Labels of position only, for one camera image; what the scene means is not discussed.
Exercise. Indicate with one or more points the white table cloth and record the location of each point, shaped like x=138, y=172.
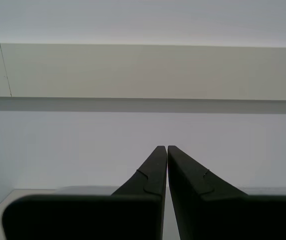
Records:
x=88, y=190

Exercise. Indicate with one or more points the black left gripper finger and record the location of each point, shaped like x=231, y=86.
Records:
x=233, y=217
x=88, y=217

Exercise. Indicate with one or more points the beige wall panel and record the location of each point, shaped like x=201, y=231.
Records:
x=143, y=72

